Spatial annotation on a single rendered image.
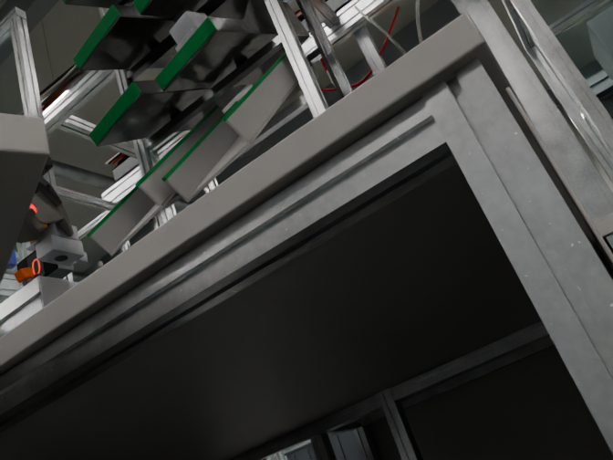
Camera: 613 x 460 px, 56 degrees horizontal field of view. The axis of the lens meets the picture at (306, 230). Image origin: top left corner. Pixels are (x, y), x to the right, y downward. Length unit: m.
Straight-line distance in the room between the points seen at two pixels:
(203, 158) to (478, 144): 0.50
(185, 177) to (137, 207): 0.16
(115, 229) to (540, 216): 0.63
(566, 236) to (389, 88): 0.16
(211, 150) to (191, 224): 0.36
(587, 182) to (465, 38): 1.36
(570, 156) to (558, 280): 1.41
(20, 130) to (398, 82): 0.25
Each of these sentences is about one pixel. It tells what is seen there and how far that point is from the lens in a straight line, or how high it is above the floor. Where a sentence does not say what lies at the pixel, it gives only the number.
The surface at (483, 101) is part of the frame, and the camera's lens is 0.42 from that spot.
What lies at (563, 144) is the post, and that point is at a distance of 1.80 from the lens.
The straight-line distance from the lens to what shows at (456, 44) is 0.43.
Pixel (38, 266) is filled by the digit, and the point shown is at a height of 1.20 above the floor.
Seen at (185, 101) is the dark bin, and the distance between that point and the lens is 1.00.
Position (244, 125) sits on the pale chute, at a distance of 0.71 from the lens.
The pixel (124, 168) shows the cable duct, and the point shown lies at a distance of 2.67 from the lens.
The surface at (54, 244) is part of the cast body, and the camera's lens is 1.06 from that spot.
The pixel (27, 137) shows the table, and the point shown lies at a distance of 0.38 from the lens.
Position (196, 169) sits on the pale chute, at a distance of 0.81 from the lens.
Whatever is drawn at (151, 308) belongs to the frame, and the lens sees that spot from 0.54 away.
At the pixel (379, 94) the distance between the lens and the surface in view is 0.44.
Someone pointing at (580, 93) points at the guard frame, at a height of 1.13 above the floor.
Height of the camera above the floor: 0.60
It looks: 24 degrees up
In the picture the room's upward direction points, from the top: 21 degrees counter-clockwise
